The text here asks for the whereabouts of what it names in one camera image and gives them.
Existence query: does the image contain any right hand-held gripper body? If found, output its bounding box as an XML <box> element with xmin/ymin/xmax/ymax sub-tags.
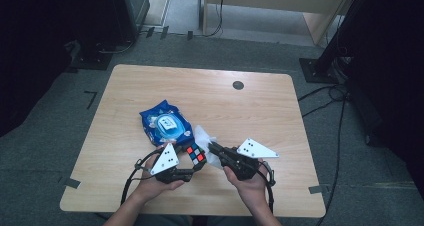
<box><xmin>220</xmin><ymin>138</ymin><xmax>280</xmax><ymax>182</ymax></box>

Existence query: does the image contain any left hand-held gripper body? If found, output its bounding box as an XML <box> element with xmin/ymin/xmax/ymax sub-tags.
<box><xmin>149</xmin><ymin>142</ymin><xmax>195</xmax><ymax>185</ymax></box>

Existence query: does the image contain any colourful puzzle cube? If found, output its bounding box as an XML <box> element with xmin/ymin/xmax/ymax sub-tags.
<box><xmin>185</xmin><ymin>142</ymin><xmax>208</xmax><ymax>167</ymax></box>

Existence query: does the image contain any white wet wipe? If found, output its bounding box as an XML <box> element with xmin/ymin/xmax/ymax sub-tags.
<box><xmin>193</xmin><ymin>124</ymin><xmax>224</xmax><ymax>171</ymax></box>

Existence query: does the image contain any blue wet wipes pack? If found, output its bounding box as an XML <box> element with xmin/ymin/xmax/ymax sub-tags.
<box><xmin>139</xmin><ymin>99</ymin><xmax>195</xmax><ymax>148</ymax></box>

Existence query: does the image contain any person's left hand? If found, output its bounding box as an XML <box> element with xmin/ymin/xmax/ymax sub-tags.
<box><xmin>134</xmin><ymin>148</ymin><xmax>186</xmax><ymax>204</ymax></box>

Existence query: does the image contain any person's right hand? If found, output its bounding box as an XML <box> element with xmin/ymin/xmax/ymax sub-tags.
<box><xmin>223</xmin><ymin>163</ymin><xmax>273</xmax><ymax>217</ymax></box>

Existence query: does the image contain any grey tape piece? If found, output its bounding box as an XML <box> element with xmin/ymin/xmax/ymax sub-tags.
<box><xmin>58</xmin><ymin>176</ymin><xmax>82</xmax><ymax>190</ymax></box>
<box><xmin>308</xmin><ymin>184</ymin><xmax>329</xmax><ymax>195</ymax></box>

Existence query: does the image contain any black metal stand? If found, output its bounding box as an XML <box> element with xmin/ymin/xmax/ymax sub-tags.
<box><xmin>298</xmin><ymin>0</ymin><xmax>371</xmax><ymax>85</ymax></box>

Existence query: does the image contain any black flat stand base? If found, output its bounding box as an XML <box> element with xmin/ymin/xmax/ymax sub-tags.
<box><xmin>69</xmin><ymin>40</ymin><xmax>114</xmax><ymax>72</ymax></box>

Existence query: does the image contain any dark cabinet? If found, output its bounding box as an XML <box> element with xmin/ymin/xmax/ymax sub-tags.
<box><xmin>109</xmin><ymin>0</ymin><xmax>151</xmax><ymax>44</ymax></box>

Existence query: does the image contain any dark curtain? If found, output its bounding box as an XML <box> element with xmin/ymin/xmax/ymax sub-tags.
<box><xmin>346</xmin><ymin>0</ymin><xmax>424</xmax><ymax>200</ymax></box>
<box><xmin>0</xmin><ymin>0</ymin><xmax>73</xmax><ymax>137</ymax></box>

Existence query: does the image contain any left hand-held gripper cable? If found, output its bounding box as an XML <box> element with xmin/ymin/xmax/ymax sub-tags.
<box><xmin>121</xmin><ymin>146</ymin><xmax>166</xmax><ymax>204</ymax></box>

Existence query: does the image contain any hand-held gripper cable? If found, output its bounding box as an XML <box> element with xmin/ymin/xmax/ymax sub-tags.
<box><xmin>121</xmin><ymin>146</ymin><xmax>166</xmax><ymax>204</ymax></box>
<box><xmin>258</xmin><ymin>160</ymin><xmax>277</xmax><ymax>215</ymax></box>

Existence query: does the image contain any right hand-held gripper cable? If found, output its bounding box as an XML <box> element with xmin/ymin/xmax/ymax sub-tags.
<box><xmin>258</xmin><ymin>160</ymin><xmax>277</xmax><ymax>215</ymax></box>

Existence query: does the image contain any long black floor cable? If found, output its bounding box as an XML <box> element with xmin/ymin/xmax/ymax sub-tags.
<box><xmin>314</xmin><ymin>95</ymin><xmax>349</xmax><ymax>226</ymax></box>

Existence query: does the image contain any looped black floor cable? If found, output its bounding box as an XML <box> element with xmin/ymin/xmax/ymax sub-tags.
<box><xmin>297</xmin><ymin>84</ymin><xmax>349</xmax><ymax>118</ymax></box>

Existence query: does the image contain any black hanging cable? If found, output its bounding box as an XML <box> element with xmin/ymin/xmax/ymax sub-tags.
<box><xmin>203</xmin><ymin>0</ymin><xmax>225</xmax><ymax>38</ymax></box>

